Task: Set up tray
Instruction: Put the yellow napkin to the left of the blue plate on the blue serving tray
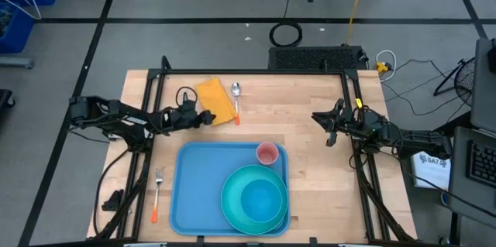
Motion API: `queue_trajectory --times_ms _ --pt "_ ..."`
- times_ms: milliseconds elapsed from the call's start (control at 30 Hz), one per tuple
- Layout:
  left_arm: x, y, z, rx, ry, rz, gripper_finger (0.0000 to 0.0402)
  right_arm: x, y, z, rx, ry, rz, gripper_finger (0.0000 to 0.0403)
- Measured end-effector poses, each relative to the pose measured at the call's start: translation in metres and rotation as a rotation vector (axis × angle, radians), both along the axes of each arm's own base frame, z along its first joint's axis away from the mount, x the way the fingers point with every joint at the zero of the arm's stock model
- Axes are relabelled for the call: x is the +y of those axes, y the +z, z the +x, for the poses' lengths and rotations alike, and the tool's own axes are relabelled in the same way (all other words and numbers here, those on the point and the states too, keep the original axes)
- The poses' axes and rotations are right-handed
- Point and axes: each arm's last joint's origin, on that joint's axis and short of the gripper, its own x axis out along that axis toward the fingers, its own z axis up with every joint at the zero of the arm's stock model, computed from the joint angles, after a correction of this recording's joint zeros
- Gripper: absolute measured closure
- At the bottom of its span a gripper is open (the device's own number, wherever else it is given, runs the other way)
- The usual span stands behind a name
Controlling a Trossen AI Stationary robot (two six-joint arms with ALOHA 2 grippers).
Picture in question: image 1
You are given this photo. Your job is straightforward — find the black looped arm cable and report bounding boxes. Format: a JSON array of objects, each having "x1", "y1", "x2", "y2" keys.
[{"x1": 174, "y1": 85, "x2": 199, "y2": 109}]

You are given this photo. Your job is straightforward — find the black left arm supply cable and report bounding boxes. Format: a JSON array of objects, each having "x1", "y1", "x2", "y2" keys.
[{"x1": 92, "y1": 147, "x2": 131, "y2": 237}]

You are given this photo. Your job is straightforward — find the grey side desk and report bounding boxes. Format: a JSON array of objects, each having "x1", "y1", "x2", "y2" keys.
[{"x1": 449, "y1": 125, "x2": 496, "y2": 219}]

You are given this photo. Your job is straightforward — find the black computer case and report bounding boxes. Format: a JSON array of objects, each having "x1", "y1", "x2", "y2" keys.
[{"x1": 267, "y1": 45, "x2": 370, "y2": 72}]

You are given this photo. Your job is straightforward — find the black floor cables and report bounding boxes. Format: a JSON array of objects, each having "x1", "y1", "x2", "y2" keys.
[{"x1": 381, "y1": 57, "x2": 472, "y2": 125}]

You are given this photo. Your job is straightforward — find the yellow hanging cable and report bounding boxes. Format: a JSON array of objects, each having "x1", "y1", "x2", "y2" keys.
[{"x1": 345, "y1": 0, "x2": 371, "y2": 46}]

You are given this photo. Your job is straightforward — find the orange-handled metal fork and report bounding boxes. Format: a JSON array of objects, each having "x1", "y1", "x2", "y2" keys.
[{"x1": 150, "y1": 167, "x2": 165, "y2": 225}]

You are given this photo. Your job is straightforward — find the black wire fan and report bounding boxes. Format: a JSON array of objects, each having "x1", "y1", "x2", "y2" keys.
[{"x1": 432, "y1": 56, "x2": 477, "y2": 108}]

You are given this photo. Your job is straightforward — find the orange-handled metal spoon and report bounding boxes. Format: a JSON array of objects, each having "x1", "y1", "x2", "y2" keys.
[{"x1": 230, "y1": 81, "x2": 243, "y2": 126}]

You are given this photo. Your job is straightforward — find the blue plastic tray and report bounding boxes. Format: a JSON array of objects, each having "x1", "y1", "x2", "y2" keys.
[{"x1": 168, "y1": 141, "x2": 292, "y2": 238}]

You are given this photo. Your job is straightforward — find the grey metal bar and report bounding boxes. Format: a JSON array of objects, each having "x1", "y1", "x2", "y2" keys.
[{"x1": 0, "y1": 56, "x2": 35, "y2": 70}]

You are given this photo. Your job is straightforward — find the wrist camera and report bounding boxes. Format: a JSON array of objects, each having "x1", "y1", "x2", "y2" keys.
[
  {"x1": 363, "y1": 108, "x2": 389, "y2": 134},
  {"x1": 181, "y1": 98, "x2": 198, "y2": 113}
]

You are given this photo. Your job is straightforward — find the coiled black cable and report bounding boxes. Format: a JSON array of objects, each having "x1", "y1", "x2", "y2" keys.
[{"x1": 268, "y1": 21, "x2": 305, "y2": 49}]

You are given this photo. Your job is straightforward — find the pink cup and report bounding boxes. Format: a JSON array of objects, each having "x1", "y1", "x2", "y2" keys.
[{"x1": 255, "y1": 141, "x2": 281, "y2": 167}]

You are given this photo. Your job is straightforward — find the black equipment base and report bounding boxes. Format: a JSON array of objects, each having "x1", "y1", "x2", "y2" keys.
[{"x1": 0, "y1": 88, "x2": 17, "y2": 118}]

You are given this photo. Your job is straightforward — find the blue bowl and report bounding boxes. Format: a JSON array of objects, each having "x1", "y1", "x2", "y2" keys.
[{"x1": 239, "y1": 178, "x2": 284, "y2": 224}]

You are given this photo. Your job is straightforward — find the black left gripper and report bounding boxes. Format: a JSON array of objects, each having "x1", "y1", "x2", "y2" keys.
[{"x1": 168, "y1": 101, "x2": 217, "y2": 131}]

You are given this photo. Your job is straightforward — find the white printed paper sheet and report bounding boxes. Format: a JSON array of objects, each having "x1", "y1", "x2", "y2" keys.
[{"x1": 410, "y1": 150, "x2": 453, "y2": 192}]

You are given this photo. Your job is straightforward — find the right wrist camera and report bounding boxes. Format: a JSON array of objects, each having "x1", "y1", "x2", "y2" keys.
[{"x1": 363, "y1": 108, "x2": 389, "y2": 134}]

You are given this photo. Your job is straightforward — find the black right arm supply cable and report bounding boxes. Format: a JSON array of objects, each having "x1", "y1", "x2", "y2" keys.
[{"x1": 378, "y1": 149, "x2": 496, "y2": 219}]

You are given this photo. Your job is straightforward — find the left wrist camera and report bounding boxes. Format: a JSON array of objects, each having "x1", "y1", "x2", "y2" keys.
[{"x1": 181, "y1": 98, "x2": 198, "y2": 113}]

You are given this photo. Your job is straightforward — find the white looped cable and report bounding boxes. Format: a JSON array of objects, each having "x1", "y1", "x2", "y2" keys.
[{"x1": 374, "y1": 49, "x2": 398, "y2": 83}]

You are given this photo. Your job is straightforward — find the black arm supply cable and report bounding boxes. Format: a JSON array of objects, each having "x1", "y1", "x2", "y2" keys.
[
  {"x1": 92, "y1": 147, "x2": 131, "y2": 237},
  {"x1": 378, "y1": 149, "x2": 496, "y2": 219}
]

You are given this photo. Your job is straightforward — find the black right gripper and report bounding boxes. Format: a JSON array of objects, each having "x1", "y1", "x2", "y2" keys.
[{"x1": 311, "y1": 98, "x2": 368, "y2": 148}]

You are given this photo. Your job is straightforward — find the grey panel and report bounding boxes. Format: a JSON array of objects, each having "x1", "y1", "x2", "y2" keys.
[{"x1": 470, "y1": 37, "x2": 496, "y2": 134}]

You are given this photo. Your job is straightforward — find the green plate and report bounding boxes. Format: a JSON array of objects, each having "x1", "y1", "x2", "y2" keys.
[{"x1": 220, "y1": 163, "x2": 290, "y2": 236}]

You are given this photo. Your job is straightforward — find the black keyboard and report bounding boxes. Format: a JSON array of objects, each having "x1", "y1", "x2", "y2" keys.
[{"x1": 465, "y1": 139, "x2": 496, "y2": 190}]

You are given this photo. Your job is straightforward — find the black table bracket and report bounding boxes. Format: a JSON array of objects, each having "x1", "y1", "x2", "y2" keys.
[{"x1": 101, "y1": 188, "x2": 126, "y2": 213}]

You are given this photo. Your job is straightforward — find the yellow cloth napkin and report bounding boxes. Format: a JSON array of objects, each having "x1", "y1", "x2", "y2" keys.
[{"x1": 194, "y1": 77, "x2": 239, "y2": 127}]

